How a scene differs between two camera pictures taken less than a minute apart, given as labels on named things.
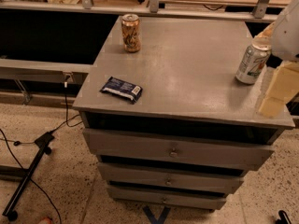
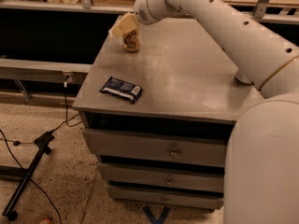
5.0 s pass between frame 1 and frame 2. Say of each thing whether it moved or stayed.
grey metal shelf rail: stayed
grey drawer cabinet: stayed
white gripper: moved
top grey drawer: stayed
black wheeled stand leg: stayed
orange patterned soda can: moved
